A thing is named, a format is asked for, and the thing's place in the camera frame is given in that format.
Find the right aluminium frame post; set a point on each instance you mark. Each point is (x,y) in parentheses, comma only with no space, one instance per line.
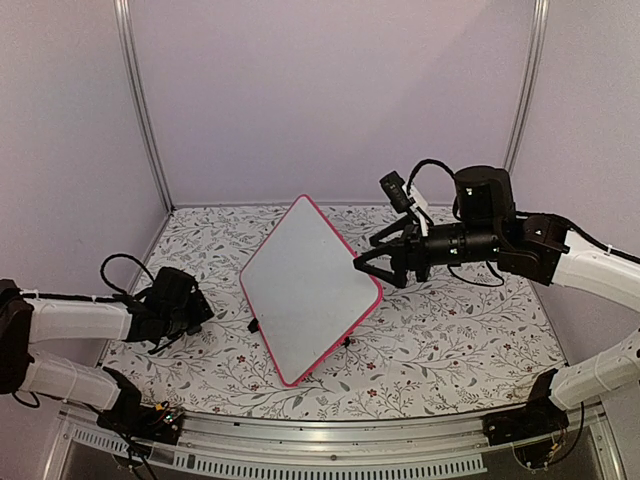
(532,63)

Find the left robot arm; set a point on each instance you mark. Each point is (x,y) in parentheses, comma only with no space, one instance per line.
(30,318)

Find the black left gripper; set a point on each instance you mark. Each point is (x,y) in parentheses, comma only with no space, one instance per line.
(200,312)

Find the aluminium frame post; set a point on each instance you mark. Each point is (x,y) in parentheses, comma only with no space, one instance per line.
(134,77)
(532,63)

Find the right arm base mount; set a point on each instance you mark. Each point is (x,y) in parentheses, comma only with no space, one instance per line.
(536,433)

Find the pink framed whiteboard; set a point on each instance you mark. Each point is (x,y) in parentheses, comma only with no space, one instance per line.
(303,291)

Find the black stand foot left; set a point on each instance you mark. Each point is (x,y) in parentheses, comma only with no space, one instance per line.
(253,326)

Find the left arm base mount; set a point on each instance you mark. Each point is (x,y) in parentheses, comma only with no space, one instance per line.
(161,423)

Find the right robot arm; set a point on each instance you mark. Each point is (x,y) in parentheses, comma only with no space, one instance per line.
(598,323)

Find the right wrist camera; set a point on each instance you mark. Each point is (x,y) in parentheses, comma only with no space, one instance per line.
(407,202)

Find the left aluminium frame post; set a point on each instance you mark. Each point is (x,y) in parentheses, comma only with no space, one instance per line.
(134,77)

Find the floral table mat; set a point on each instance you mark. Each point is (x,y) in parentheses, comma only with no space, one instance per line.
(463,341)

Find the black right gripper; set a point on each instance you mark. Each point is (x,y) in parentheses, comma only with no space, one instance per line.
(397,253)

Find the front aluminium rail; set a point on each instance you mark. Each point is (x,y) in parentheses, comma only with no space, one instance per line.
(442,447)

